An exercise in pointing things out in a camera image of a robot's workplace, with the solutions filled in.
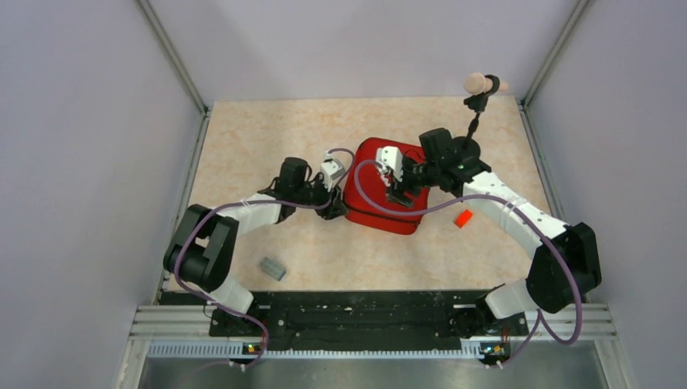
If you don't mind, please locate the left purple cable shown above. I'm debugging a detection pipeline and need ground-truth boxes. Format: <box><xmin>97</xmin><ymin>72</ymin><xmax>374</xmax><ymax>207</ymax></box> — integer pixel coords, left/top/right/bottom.
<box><xmin>173</xmin><ymin>147</ymin><xmax>356</xmax><ymax>369</ymax></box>

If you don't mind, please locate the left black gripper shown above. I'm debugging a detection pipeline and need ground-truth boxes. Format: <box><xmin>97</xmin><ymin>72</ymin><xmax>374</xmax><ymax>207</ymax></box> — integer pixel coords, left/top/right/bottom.
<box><xmin>294</xmin><ymin>173</ymin><xmax>349</xmax><ymax>219</ymax></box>

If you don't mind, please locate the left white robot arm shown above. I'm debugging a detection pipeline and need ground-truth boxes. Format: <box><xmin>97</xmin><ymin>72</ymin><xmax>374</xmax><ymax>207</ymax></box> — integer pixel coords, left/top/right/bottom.
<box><xmin>163</xmin><ymin>156</ymin><xmax>347</xmax><ymax>335</ymax></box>

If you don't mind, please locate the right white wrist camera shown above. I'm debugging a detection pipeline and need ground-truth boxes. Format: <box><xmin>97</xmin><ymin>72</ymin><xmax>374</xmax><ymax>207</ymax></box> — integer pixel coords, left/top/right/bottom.
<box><xmin>375</xmin><ymin>146</ymin><xmax>403</xmax><ymax>187</ymax></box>

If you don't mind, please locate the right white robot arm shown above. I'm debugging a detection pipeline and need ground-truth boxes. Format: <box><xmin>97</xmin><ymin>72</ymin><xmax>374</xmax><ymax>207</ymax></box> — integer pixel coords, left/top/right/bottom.
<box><xmin>375</xmin><ymin>128</ymin><xmax>602</xmax><ymax>334</ymax></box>

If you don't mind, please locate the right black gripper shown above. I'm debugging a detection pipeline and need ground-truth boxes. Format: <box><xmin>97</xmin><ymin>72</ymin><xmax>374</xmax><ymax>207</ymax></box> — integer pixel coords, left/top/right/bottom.
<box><xmin>386</xmin><ymin>157</ymin><xmax>440</xmax><ymax>208</ymax></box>

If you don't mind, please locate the grey blue pill blister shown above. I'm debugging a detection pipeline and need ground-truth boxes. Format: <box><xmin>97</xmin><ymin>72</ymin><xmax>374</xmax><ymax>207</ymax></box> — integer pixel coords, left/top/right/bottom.
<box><xmin>259</xmin><ymin>257</ymin><xmax>287</xmax><ymax>282</ymax></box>

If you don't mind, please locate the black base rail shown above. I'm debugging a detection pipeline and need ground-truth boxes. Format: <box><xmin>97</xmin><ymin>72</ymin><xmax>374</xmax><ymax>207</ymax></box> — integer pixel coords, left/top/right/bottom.
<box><xmin>209</xmin><ymin>290</ymin><xmax>528</xmax><ymax>352</ymax></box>

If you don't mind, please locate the orange red block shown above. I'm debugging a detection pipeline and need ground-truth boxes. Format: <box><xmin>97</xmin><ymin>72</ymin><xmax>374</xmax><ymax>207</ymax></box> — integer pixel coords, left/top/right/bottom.
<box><xmin>454</xmin><ymin>209</ymin><xmax>473</xmax><ymax>229</ymax></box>

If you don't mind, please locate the red black medicine kit bag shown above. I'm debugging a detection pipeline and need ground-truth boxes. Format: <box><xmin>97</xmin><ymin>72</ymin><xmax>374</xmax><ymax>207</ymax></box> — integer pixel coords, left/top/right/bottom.
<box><xmin>342</xmin><ymin>137</ymin><xmax>425</xmax><ymax>235</ymax></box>

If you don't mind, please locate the black microphone stand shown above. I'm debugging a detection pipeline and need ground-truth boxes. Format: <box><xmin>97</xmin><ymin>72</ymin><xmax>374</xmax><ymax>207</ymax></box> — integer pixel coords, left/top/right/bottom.
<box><xmin>460</xmin><ymin>72</ymin><xmax>510</xmax><ymax>154</ymax></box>

